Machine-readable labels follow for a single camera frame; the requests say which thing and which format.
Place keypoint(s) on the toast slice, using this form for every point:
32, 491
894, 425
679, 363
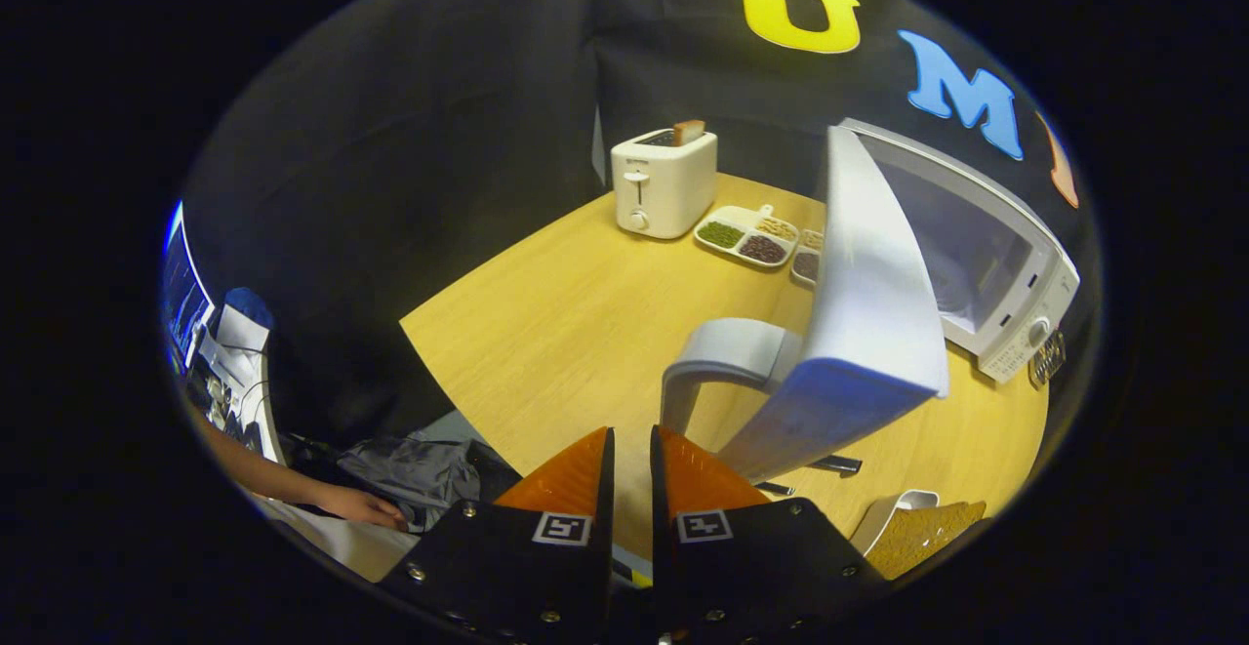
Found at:
689, 132

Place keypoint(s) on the white divided snack tray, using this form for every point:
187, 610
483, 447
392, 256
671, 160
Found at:
746, 235

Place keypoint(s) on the blue cloth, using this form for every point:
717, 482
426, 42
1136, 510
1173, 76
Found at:
252, 305

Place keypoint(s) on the sandwich with green lettuce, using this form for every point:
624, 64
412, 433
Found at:
922, 536

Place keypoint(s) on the white toaster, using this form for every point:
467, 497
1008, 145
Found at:
664, 186

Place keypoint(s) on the black pen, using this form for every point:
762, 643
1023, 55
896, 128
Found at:
776, 488
835, 464

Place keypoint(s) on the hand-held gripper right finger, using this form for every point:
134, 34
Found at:
660, 489

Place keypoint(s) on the computer monitor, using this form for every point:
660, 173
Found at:
183, 299

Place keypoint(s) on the white office desk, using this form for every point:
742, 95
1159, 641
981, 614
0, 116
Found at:
342, 543

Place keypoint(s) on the small white snack tray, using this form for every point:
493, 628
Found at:
806, 262

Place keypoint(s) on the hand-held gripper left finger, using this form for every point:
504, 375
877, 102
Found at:
605, 489

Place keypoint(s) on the white microwave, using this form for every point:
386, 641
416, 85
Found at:
868, 284

